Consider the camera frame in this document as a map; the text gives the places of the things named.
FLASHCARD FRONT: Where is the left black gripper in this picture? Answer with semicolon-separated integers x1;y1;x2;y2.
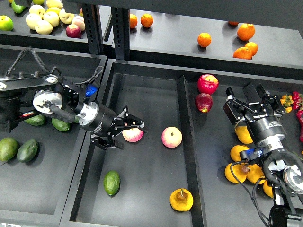
79;101;148;150

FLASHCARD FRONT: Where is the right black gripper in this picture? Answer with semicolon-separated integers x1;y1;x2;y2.
223;84;286;147

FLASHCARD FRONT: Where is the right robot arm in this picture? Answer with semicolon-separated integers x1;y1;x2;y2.
223;84;303;227

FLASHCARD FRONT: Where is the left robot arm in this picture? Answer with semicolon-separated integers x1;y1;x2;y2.
0;47;146;150

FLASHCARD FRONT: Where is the yellow pear with stem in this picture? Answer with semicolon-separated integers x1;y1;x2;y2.
234;126;253;144

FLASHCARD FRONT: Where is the avocado centre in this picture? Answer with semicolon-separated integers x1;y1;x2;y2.
52;118;71;132

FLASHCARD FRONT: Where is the dark avocado lower left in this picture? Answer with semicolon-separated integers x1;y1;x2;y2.
17;139;39;163

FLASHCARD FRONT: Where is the light green avocado far left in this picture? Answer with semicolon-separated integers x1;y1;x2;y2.
0;137;19;162

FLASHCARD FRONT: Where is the pale yellow pear right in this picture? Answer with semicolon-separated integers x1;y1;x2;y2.
59;8;75;25

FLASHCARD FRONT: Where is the pale yellow pear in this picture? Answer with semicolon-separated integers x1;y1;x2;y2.
43;11;60;27
59;8;75;25
35;20;53;35
26;14;42;30

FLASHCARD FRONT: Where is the pale yellow pear front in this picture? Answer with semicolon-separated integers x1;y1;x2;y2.
35;20;53;35

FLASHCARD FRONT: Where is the pale yellow pear centre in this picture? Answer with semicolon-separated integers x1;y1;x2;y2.
43;11;60;27

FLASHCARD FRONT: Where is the pale yellow pear left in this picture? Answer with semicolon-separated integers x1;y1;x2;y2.
26;14;42;30

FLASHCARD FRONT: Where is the pink apple left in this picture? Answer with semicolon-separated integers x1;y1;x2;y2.
122;128;144;142

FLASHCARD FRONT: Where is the pink apple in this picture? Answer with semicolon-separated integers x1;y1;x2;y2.
161;127;182;148
122;128;144;142

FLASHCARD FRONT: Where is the orange cherry tomato bunch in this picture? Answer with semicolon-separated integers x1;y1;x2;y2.
280;95;294;113

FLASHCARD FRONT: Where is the dark red apple lower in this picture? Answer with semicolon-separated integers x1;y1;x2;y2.
195;93;213;113

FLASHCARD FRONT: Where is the red apple upper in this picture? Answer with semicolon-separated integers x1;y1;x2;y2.
197;74;219;95

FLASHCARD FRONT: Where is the front orange on shelf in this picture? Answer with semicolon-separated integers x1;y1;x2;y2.
233;47;252;60

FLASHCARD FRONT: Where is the pink apple right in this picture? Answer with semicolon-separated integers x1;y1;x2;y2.
161;127;182;148

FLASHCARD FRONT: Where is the small orange on shelf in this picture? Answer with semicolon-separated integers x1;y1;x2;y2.
245;42;258;56

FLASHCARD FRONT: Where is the large orange on shelf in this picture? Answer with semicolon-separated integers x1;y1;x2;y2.
237;23;255;41

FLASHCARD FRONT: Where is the orange on shelf centre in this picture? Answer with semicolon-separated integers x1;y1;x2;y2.
197;33;212;48

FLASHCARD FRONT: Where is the red apple on shelf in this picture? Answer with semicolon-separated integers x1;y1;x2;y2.
66;24;82;38

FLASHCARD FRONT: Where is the orange on shelf left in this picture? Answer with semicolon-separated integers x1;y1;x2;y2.
129;14;138;29

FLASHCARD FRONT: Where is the peach on shelf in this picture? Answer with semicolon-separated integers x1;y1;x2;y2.
72;16;86;32

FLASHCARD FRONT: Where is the green apple on shelf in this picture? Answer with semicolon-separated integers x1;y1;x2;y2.
0;15;14;31

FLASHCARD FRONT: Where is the black shelf post right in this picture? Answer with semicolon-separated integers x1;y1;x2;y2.
111;7;130;60

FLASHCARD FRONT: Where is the black shelf post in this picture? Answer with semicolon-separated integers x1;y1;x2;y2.
82;3;104;55
111;7;130;60

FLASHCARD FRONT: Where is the black shelf post left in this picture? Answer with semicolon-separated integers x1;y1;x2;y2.
82;3;104;55

